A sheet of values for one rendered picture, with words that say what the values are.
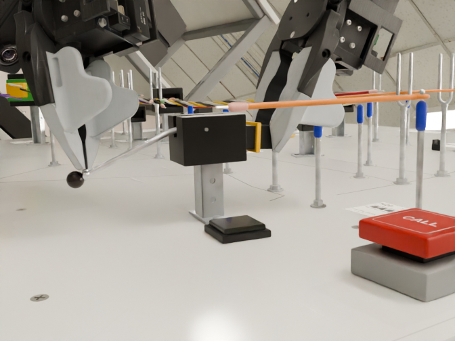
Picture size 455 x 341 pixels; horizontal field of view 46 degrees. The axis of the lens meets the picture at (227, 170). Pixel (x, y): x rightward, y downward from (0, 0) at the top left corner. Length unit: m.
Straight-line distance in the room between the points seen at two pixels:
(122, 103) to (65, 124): 0.05
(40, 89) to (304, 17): 0.23
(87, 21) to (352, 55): 0.23
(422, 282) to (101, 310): 0.17
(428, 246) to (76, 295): 0.19
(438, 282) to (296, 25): 0.28
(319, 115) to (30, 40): 0.24
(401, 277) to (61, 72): 0.28
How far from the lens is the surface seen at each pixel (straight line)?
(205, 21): 1.99
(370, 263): 0.33
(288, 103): 0.34
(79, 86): 0.42
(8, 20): 0.50
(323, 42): 0.46
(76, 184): 0.44
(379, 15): 0.51
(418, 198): 0.43
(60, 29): 0.44
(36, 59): 0.43
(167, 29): 1.61
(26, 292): 0.34
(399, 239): 0.31
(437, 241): 0.31
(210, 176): 0.46
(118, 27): 0.44
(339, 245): 0.39
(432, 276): 0.31
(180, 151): 0.44
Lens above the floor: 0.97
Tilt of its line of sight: 16 degrees up
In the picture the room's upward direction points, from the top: 40 degrees clockwise
